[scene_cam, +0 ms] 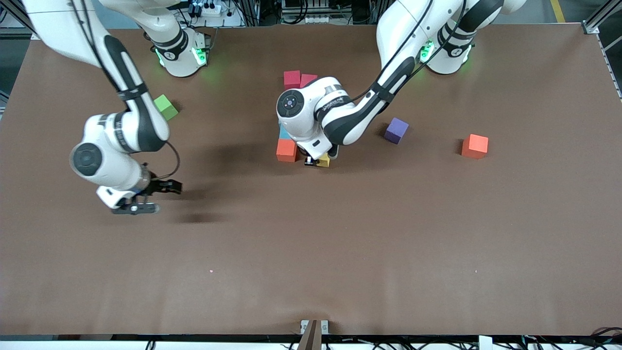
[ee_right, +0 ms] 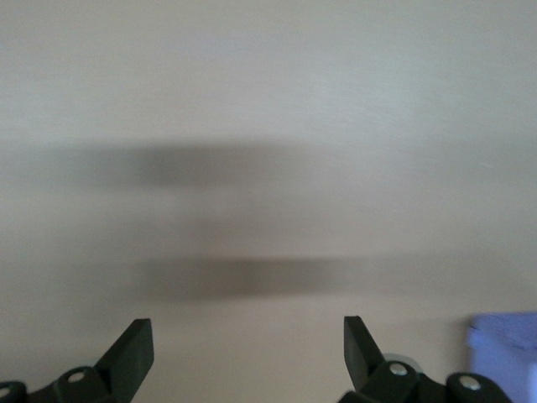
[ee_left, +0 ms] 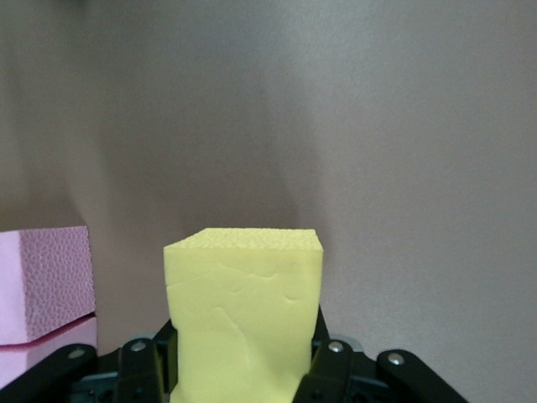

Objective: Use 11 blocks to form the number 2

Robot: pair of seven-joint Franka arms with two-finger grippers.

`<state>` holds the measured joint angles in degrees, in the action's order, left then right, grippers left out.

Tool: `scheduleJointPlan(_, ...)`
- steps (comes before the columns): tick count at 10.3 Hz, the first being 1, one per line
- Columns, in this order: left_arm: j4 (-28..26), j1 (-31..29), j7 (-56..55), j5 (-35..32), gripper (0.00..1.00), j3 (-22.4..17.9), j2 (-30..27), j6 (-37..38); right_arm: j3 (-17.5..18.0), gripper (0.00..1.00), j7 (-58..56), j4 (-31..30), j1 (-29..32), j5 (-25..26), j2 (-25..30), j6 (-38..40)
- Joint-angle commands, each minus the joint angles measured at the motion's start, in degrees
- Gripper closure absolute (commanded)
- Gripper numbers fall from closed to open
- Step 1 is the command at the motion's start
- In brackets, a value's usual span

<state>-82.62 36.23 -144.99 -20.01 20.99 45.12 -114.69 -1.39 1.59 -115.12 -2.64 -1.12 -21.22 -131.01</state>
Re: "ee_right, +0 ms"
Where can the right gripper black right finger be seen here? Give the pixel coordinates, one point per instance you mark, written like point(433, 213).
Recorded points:
point(365, 369)

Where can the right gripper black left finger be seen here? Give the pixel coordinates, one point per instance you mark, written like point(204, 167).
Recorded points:
point(126, 361)

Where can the purple foam block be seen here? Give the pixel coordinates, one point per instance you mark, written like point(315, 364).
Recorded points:
point(507, 357)

